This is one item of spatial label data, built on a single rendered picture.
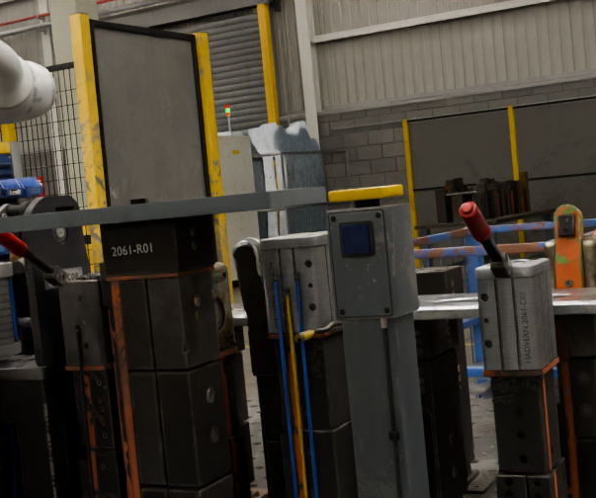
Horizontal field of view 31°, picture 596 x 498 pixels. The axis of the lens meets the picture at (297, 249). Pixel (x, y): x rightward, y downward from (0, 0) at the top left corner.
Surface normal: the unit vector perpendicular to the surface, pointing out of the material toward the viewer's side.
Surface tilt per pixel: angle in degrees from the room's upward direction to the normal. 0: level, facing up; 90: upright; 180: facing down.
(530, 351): 90
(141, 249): 90
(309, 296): 90
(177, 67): 90
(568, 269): 78
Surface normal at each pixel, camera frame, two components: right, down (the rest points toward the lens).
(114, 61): 0.87, -0.05
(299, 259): -0.43, 0.09
